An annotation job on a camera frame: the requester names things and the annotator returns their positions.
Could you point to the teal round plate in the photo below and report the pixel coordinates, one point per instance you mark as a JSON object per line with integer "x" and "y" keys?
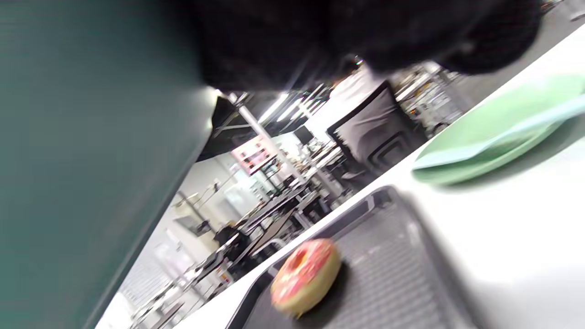
{"x": 68, "y": 160}

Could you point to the black baking tray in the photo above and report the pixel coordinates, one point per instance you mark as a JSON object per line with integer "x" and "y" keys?
{"x": 388, "y": 274}

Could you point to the light green round plate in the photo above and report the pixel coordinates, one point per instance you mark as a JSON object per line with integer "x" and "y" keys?
{"x": 502, "y": 114}

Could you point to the pink sprinkled mini donut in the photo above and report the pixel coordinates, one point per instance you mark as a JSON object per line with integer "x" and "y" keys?
{"x": 315, "y": 278}

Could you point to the black mesh office chair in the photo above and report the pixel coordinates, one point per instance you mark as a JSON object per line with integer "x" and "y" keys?
{"x": 379, "y": 132}

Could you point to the light blue dessert shovel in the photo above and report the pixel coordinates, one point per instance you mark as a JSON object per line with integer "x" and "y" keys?
{"x": 457, "y": 155}

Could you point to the person's right hand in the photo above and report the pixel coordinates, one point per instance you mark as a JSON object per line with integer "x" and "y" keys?
{"x": 343, "y": 32}

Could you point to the monitor with pink screen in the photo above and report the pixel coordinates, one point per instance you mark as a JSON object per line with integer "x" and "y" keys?
{"x": 253, "y": 155}

